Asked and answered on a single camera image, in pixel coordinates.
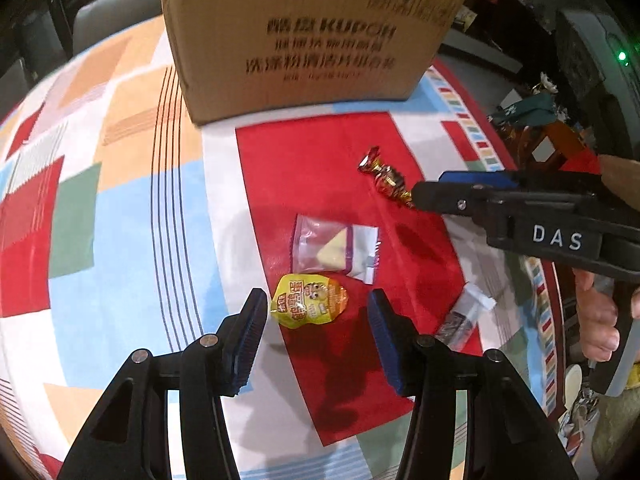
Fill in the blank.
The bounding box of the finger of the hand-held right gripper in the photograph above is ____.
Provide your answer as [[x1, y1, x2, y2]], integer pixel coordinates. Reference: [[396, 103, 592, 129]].
[[439, 170, 521, 187], [411, 181, 519, 218]]

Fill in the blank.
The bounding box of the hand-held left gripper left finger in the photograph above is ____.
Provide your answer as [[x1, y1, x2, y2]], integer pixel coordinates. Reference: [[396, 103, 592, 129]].
[[57, 288, 268, 480]]

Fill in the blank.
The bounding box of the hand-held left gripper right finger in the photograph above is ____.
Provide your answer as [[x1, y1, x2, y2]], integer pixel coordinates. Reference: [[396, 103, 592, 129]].
[[367, 290, 578, 480]]

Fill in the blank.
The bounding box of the gold red candy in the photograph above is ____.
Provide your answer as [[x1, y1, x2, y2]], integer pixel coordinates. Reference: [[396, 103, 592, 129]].
[[357, 146, 416, 209]]

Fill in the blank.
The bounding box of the yellow egg snack packet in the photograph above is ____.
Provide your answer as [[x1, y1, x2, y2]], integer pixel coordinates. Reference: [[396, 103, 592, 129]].
[[270, 272, 348, 330]]

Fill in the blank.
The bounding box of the long black stick packet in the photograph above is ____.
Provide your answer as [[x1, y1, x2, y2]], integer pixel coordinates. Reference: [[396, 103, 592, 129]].
[[432, 282, 497, 351]]

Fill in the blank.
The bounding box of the clear cake wedge packet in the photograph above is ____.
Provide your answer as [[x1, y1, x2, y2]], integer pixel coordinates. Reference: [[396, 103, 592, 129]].
[[291, 213, 381, 286]]

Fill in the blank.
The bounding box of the brown cardboard box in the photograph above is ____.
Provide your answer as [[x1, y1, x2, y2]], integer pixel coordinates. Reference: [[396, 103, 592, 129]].
[[159, 0, 468, 126]]

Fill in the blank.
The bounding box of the person's right hand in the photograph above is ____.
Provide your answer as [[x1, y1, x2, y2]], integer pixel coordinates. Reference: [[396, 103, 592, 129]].
[[572, 156, 640, 364]]

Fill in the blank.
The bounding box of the green cloth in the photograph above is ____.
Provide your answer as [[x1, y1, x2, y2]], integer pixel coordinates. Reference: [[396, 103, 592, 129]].
[[492, 92, 558, 126]]

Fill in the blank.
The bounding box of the red wooden chair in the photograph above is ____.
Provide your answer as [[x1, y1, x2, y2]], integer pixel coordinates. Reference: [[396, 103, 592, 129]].
[[515, 120, 606, 176]]

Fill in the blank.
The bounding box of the white low bench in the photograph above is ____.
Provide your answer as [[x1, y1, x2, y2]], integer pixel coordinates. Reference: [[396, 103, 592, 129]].
[[440, 27, 523, 73]]

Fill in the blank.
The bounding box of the colourful patchwork tablecloth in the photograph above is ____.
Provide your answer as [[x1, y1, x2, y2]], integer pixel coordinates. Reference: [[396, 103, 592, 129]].
[[0, 12, 591, 480]]

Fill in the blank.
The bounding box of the grey dining chair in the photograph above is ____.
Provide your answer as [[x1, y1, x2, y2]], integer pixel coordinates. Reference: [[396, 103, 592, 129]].
[[72, 0, 166, 56]]

